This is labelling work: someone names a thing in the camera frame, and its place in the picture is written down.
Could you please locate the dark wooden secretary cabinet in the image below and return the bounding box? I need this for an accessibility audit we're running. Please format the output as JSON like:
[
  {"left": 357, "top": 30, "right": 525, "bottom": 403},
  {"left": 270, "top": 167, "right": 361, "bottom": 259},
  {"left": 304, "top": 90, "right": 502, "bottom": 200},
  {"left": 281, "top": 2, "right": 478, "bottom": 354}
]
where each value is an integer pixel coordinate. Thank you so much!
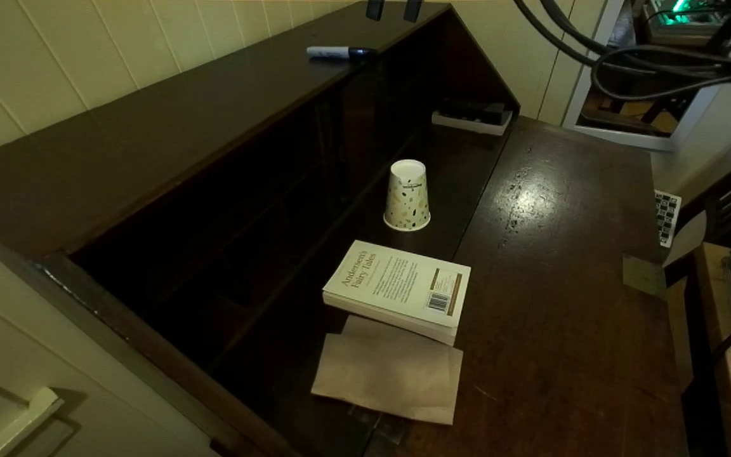
[{"left": 0, "top": 5, "right": 686, "bottom": 457}]

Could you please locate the white paperback book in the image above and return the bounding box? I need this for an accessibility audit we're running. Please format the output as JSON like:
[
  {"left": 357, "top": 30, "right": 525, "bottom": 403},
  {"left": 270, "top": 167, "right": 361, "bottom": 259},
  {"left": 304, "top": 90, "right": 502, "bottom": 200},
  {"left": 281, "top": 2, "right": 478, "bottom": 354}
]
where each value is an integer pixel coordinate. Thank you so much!
[{"left": 323, "top": 238, "right": 473, "bottom": 345}]

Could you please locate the white perforated metal bracket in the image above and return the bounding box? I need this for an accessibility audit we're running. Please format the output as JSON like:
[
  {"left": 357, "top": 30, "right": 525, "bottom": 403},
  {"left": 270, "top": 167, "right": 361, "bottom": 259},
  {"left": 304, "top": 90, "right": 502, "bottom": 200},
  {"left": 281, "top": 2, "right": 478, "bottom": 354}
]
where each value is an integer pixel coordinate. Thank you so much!
[{"left": 656, "top": 190, "right": 684, "bottom": 250}]

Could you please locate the white tray of dark items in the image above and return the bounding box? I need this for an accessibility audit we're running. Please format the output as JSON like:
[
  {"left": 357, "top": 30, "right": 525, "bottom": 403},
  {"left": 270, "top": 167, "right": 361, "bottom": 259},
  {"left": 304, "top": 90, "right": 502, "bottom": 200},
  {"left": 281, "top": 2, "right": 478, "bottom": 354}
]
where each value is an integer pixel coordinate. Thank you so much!
[{"left": 431, "top": 99, "right": 514, "bottom": 138}]

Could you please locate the small tan paper note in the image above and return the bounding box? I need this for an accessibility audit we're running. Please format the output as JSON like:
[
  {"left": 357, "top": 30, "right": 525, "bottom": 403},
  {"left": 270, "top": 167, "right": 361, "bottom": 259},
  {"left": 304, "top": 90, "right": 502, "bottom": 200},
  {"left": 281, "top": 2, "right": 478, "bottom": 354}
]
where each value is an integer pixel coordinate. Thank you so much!
[{"left": 621, "top": 257, "right": 667, "bottom": 297}]

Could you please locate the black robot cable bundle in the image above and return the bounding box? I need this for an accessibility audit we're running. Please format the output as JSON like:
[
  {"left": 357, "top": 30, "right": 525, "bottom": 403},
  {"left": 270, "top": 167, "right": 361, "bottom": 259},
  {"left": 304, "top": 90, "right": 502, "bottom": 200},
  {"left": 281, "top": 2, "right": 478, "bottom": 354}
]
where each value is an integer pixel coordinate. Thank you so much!
[{"left": 514, "top": 0, "right": 731, "bottom": 105}]

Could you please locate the black and white marker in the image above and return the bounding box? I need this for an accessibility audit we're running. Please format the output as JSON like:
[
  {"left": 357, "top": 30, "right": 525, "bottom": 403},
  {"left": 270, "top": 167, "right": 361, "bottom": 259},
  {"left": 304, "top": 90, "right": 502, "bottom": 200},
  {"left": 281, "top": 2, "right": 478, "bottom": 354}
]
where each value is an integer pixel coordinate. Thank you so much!
[{"left": 304, "top": 45, "right": 376, "bottom": 62}]

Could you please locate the white speckled paper cup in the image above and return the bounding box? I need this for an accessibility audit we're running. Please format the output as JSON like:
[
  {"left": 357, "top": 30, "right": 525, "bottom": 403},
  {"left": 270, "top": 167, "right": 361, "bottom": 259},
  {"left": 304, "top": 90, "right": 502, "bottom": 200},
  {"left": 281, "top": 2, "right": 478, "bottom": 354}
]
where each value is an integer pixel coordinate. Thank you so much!
[{"left": 383, "top": 157, "right": 431, "bottom": 233}]

